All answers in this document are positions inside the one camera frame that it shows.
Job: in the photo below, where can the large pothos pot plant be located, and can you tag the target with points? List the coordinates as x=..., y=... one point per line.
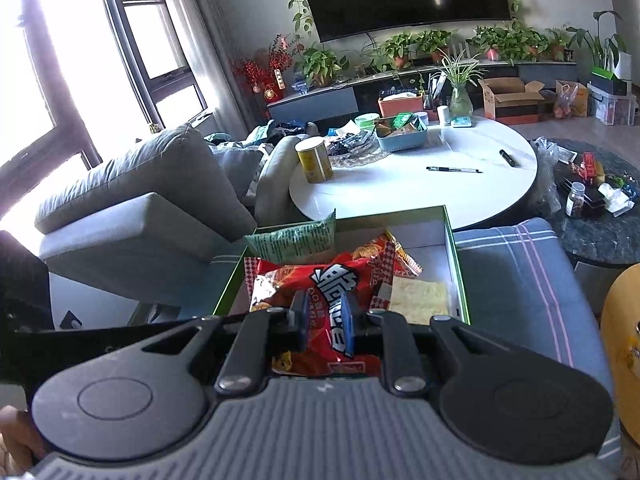
x=320, y=65

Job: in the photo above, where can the potted green plant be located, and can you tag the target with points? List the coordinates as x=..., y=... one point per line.
x=435, y=45
x=400, y=50

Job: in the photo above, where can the green lidded tub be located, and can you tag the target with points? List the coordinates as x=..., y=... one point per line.
x=368, y=120

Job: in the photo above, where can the black tray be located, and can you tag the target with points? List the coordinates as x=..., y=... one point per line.
x=595, y=207

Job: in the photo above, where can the glass dish with dark packets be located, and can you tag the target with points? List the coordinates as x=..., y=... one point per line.
x=352, y=150

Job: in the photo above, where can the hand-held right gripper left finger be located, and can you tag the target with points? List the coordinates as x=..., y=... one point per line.
x=300, y=325

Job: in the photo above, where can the clear plastic storage bin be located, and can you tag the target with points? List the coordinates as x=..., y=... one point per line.
x=612, y=107

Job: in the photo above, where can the blue plaid cloth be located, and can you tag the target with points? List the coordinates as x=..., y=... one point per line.
x=510, y=280

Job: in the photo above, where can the blue plastic basket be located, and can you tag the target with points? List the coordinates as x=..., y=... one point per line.
x=402, y=140

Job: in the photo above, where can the yellow printed cloth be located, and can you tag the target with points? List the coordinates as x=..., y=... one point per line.
x=622, y=340

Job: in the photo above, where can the grey sofa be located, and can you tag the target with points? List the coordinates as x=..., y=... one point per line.
x=150, y=200

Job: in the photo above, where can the bushy potted plant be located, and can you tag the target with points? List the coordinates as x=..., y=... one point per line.
x=505, y=42

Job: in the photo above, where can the pen holder with pens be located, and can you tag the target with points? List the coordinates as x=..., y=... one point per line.
x=434, y=95

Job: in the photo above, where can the person's left hand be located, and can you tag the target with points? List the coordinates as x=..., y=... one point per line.
x=15, y=437

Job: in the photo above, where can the grey tv cabinet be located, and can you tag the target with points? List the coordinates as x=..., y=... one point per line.
x=320, y=102

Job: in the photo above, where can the pale green snack packet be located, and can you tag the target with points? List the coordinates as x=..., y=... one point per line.
x=290, y=242

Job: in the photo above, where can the pile of clothes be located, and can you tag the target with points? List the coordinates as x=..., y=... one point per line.
x=270, y=132

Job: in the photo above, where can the crumpled clear plastic bag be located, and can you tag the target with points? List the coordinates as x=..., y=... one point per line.
x=550, y=152

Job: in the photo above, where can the glass spice jar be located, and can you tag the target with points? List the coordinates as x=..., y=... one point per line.
x=575, y=200

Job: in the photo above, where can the red flower arrangement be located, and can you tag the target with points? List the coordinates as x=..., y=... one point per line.
x=262, y=70

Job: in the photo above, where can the small white bottle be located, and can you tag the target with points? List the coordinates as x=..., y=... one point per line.
x=444, y=116

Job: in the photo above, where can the pink storage box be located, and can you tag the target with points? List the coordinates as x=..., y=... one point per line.
x=400, y=106

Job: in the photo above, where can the yellow canister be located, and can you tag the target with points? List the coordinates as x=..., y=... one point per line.
x=315, y=160

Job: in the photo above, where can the open cardboard box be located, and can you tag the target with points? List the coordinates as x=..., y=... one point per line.
x=510, y=102

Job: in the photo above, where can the tall plant in white planter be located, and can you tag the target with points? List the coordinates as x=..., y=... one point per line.
x=607, y=45

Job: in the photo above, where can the pale curtain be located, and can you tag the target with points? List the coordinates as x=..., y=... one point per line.
x=200, y=35

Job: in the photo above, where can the black marker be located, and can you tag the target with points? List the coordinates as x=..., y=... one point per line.
x=508, y=158

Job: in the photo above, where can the white round coffee table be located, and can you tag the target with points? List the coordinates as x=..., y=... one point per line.
x=450, y=180

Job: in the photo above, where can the dark marble round table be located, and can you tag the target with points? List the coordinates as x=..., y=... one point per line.
x=600, y=240

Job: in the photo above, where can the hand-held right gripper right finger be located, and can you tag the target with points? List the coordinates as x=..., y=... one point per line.
x=351, y=325

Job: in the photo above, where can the small potted plant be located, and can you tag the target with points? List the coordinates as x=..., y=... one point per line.
x=560, y=45

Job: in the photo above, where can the small teal box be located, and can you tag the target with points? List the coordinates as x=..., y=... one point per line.
x=461, y=122

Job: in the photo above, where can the green and black box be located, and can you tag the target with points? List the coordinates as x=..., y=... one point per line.
x=607, y=82

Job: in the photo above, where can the green cardboard box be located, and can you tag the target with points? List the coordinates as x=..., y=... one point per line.
x=430, y=235

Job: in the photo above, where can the glass vase with spider plant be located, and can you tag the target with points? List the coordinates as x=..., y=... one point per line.
x=460, y=95

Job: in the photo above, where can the white crumpled tissue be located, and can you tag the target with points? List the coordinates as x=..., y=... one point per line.
x=615, y=200

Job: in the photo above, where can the orange noodle snack packet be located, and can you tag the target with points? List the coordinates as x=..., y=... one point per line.
x=400, y=255

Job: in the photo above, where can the red snack box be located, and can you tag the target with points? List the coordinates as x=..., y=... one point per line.
x=592, y=166

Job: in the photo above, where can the black pen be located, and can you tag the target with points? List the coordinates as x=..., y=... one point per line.
x=452, y=169

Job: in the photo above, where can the window with dark frame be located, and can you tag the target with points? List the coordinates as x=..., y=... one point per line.
x=125, y=25

